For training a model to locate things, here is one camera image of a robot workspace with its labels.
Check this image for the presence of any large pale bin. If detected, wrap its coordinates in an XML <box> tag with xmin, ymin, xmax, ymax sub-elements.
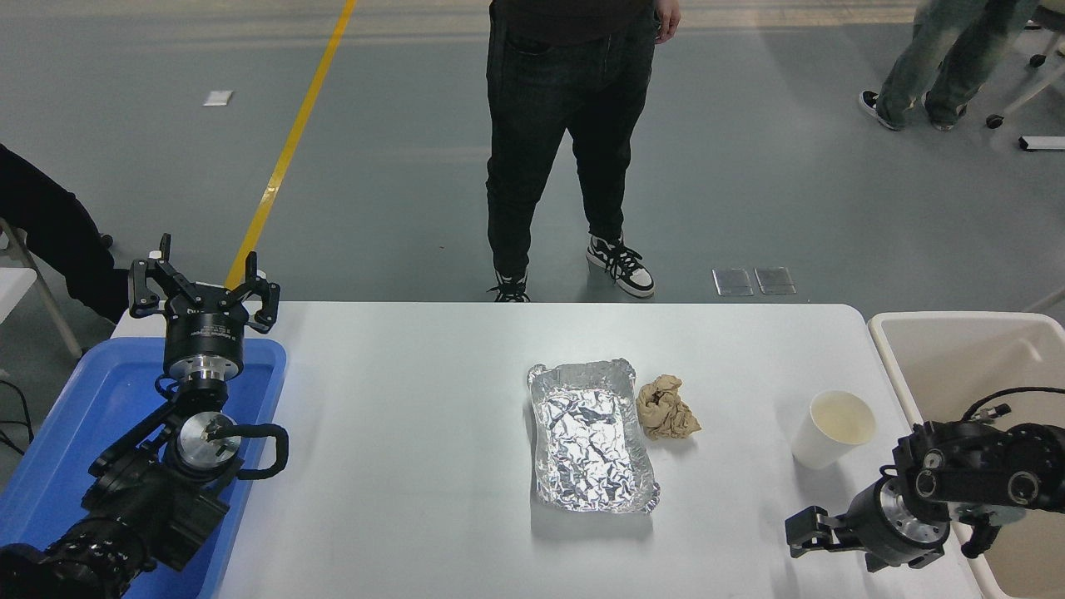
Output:
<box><xmin>867</xmin><ymin>312</ymin><xmax>1065</xmax><ymax>599</ymax></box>

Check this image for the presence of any white office chair base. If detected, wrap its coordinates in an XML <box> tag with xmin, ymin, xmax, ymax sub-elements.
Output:
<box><xmin>986</xmin><ymin>0</ymin><xmax>1065</xmax><ymax>130</ymax></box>

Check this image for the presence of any standing person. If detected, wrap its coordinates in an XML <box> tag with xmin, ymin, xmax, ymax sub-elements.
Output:
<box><xmin>485</xmin><ymin>0</ymin><xmax>683</xmax><ymax>303</ymax></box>

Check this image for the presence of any black floor cable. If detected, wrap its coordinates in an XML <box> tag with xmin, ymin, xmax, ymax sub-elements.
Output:
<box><xmin>0</xmin><ymin>381</ymin><xmax>35</xmax><ymax>457</ymax></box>

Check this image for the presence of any crinkled foil tray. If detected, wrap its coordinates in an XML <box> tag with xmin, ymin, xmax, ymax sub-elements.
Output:
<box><xmin>526</xmin><ymin>359</ymin><xmax>661</xmax><ymax>515</ymax></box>

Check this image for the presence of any crumpled tan paper ball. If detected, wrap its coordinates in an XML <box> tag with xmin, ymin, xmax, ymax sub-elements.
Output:
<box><xmin>636</xmin><ymin>374</ymin><xmax>702</xmax><ymax>441</ymax></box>

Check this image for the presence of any white paper cup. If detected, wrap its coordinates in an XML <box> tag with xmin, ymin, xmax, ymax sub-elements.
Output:
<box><xmin>790</xmin><ymin>389</ymin><xmax>877</xmax><ymax>470</ymax></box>

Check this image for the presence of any blue plastic tray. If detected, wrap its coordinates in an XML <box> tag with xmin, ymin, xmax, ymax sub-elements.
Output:
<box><xmin>0</xmin><ymin>337</ymin><xmax>288</xmax><ymax>599</ymax></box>

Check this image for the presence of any walking person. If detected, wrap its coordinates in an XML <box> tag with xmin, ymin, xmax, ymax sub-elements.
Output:
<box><xmin>859</xmin><ymin>0</ymin><xmax>1041</xmax><ymax>132</ymax></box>

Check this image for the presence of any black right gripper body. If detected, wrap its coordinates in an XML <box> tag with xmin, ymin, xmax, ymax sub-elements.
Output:
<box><xmin>845</xmin><ymin>477</ymin><xmax>918</xmax><ymax>574</ymax></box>

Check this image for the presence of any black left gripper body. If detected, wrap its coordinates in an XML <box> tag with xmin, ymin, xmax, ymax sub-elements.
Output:
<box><xmin>163</xmin><ymin>288</ymin><xmax>248</xmax><ymax>365</ymax></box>

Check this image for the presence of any grey folding chair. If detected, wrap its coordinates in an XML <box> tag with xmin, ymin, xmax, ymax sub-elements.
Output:
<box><xmin>0</xmin><ymin>218</ymin><xmax>84</xmax><ymax>379</ymax></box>

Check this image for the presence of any seated person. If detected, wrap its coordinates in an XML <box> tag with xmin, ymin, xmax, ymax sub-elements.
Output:
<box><xmin>0</xmin><ymin>144</ymin><xmax>131</xmax><ymax>324</ymax></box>

